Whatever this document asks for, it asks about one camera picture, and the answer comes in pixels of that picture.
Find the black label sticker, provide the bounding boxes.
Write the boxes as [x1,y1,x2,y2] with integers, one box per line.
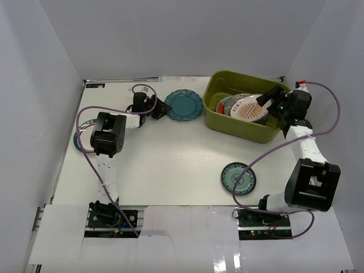
[85,83,105,89]

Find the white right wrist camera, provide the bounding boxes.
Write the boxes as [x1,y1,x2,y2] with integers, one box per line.
[295,80,309,93]

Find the red teal floral plate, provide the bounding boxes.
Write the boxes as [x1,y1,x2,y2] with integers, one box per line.
[216,97,230,114]

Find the white green rimmed plate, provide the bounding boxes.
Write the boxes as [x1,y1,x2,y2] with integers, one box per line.
[73,119,96,154]

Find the white papers at back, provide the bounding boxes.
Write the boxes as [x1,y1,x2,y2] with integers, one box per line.
[159,76,210,82]

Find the teal scalloped plate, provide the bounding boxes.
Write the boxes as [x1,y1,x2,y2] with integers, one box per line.
[164,89,203,122]

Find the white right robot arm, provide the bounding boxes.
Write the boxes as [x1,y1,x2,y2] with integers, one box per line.
[257,81,341,227]

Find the small blue patterned dish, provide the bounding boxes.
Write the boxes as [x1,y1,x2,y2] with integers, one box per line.
[221,162,257,197]

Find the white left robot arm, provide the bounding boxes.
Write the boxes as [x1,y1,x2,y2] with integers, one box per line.
[90,92,172,204]

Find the orange sunburst plate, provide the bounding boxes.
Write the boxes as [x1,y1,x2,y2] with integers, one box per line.
[230,94,268,122]

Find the grey deer plate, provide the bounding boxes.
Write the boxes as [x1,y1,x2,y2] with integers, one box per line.
[224,93,251,115]

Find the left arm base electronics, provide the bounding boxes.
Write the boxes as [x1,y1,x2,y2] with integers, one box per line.
[84,201,141,239]

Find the olive green plastic bin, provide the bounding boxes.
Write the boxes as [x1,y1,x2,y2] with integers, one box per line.
[202,70,290,144]

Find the red rimmed beige plate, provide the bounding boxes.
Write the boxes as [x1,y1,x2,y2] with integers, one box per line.
[255,115,269,125]

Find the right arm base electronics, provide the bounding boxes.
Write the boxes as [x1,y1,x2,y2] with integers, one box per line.
[232,208,292,241]

